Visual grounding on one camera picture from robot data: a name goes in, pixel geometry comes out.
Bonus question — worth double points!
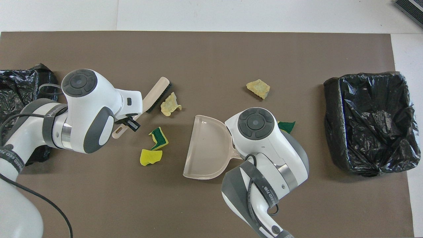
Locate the pale yellow grey torn scrap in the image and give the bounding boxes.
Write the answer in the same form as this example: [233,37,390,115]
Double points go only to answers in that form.
[161,92,182,117]

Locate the dark grey ribbed object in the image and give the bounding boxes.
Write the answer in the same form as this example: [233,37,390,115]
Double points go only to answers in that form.
[394,0,423,27]

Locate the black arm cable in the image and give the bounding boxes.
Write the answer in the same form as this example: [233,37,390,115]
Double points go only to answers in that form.
[245,154,281,238]
[0,83,73,238]

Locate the notched yellow green sponge piece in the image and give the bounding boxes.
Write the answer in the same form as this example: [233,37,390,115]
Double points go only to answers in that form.
[148,127,169,151]

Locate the pale yellow chunky scrap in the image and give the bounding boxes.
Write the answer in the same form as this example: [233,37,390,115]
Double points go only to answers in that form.
[246,79,270,100]

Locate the brown table mat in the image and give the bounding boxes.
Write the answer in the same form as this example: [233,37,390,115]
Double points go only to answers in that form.
[0,31,414,238]

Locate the small green yellow sponge piece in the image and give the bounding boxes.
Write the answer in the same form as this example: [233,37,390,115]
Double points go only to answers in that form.
[277,121,296,134]

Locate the beige plastic dustpan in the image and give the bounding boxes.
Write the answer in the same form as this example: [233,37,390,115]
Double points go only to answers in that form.
[183,115,244,180]

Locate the beige hand brush black bristles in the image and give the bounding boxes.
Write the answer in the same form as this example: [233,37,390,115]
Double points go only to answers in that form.
[112,77,173,139]

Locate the trash bin with black bag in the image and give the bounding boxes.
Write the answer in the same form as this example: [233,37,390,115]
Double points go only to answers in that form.
[324,71,421,177]
[0,63,58,166]

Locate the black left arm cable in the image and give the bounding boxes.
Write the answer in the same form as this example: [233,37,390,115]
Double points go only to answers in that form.
[0,83,73,238]

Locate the plain yellow sponge piece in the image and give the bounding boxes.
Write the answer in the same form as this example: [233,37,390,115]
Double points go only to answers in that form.
[140,149,163,166]

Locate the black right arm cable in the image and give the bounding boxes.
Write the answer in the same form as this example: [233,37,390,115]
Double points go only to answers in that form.
[245,154,281,238]

